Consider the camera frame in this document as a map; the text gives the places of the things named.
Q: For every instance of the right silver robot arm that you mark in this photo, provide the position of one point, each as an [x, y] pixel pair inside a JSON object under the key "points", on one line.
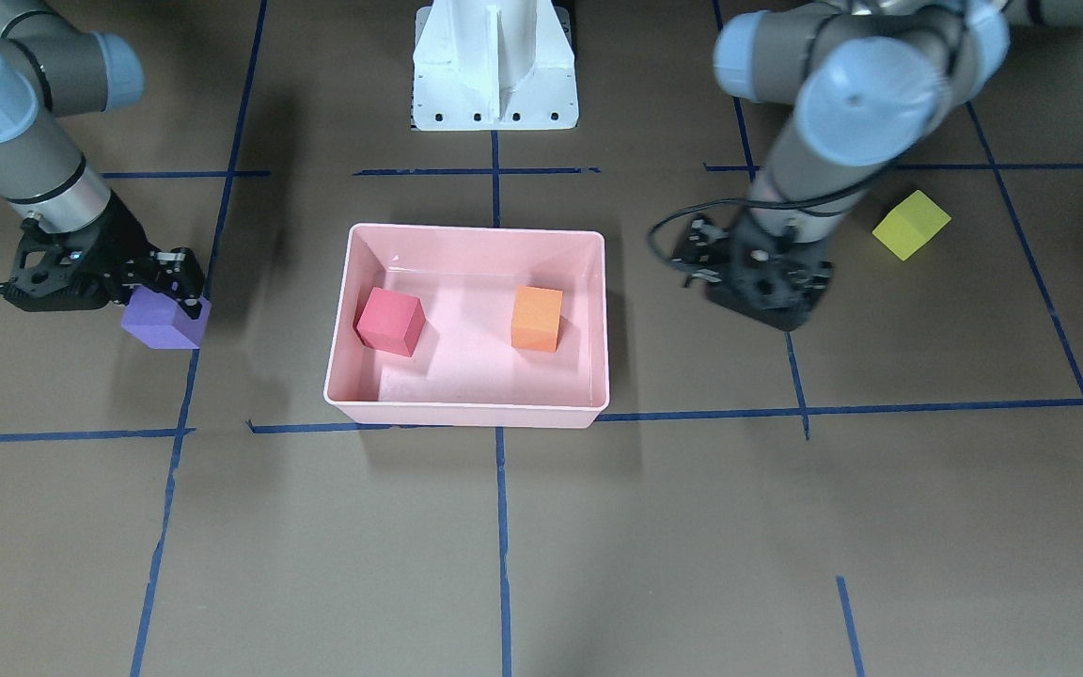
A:
{"points": [[49, 70]]}

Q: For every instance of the red foam cube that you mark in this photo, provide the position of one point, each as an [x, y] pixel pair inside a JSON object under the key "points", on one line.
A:
{"points": [[391, 322]]}

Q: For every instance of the purple foam cube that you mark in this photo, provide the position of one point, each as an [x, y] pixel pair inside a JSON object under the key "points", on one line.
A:
{"points": [[162, 324]]}

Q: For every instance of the yellow foam cube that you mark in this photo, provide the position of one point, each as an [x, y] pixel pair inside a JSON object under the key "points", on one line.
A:
{"points": [[910, 225]]}

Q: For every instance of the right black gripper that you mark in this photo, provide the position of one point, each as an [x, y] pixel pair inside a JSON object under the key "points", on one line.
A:
{"points": [[121, 241]]}

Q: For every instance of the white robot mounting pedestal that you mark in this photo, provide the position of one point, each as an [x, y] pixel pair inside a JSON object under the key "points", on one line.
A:
{"points": [[494, 65]]}

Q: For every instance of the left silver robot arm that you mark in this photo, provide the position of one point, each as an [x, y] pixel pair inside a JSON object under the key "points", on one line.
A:
{"points": [[866, 80]]}

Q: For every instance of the pink plastic bin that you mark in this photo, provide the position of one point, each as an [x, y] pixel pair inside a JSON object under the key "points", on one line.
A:
{"points": [[465, 371]]}

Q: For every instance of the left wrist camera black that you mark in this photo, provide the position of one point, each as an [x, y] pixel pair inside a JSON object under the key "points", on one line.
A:
{"points": [[768, 278]]}

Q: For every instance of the orange foam cube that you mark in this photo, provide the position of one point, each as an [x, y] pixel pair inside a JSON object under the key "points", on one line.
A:
{"points": [[535, 321]]}

